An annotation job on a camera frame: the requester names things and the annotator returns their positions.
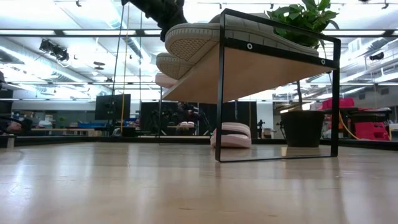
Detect grey slide sandal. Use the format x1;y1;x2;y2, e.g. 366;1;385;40
164;12;320;63
155;52;196;80

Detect black aluminium table frame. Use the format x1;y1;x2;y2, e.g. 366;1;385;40
0;133;398;152

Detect green plant in black pot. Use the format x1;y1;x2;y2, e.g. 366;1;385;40
266;0;340;147

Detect pink slide sandal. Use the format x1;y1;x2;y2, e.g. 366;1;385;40
154;72;180;89
210;122;252;149

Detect wooden shelf with black frame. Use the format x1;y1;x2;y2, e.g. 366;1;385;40
161;8;341;162

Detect red and black cart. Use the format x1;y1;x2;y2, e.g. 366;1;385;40
350;107;393;141

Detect orange cable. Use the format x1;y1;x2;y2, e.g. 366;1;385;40
338;111;361;141

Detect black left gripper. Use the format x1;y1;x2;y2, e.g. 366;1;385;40
129;0;187;43

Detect distant wooden table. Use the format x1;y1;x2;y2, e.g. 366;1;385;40
30;126;103;137

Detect distant black robot arms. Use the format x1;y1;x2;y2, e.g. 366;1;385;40
149;101;215;136

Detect red bin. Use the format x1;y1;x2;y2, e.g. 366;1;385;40
320;98;355;111

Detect blue box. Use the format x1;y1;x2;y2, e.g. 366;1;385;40
77;122;106;129

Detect black partition panel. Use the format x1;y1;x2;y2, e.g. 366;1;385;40
139;101;259;139

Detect black ceiling spotlights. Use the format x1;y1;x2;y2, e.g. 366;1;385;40
39;39;70;62

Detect black monitor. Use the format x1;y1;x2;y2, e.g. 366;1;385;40
95;93;132;121

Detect black hanging cable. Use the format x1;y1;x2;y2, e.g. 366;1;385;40
111;4;126;135

